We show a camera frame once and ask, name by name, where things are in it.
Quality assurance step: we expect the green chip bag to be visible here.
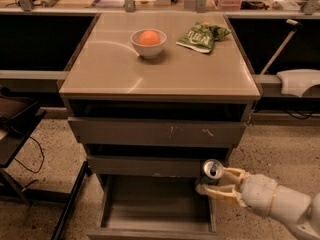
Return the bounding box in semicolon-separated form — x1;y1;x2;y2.
176;22;231;54

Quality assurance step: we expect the orange fruit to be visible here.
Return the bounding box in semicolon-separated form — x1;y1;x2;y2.
138;30;161;46

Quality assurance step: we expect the middle grey drawer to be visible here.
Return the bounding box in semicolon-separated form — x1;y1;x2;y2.
85;154;230;179

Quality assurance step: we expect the grey drawer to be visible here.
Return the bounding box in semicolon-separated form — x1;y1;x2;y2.
87;175;225;240
68;117;246;148
85;154;230;179

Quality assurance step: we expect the bottom grey drawer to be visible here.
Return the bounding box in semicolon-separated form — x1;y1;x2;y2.
87;175;225;240

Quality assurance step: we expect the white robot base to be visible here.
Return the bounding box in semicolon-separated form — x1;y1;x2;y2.
276;69;320;98

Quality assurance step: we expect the black cable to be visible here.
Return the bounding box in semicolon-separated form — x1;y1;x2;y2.
6;125;46;175

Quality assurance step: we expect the grey drawer cabinet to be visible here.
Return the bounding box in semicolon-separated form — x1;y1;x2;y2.
58;11;262;240

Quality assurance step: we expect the red bull can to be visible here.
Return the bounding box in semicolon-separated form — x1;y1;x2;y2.
198;159;224;186

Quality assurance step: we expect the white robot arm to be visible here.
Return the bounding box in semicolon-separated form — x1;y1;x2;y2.
196;167;320;240

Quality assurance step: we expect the white stick tool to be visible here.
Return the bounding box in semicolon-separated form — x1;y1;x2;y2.
260;19;302;75

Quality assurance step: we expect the white ceramic bowl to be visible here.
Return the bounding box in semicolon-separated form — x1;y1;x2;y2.
130;29;167;59

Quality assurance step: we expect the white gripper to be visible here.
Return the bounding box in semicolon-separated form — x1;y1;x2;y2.
195;167;278;217

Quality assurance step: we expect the black side cart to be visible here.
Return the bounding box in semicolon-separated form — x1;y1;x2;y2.
0;87;91;240

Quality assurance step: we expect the top grey drawer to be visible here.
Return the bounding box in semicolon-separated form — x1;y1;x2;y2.
68;117;246;148

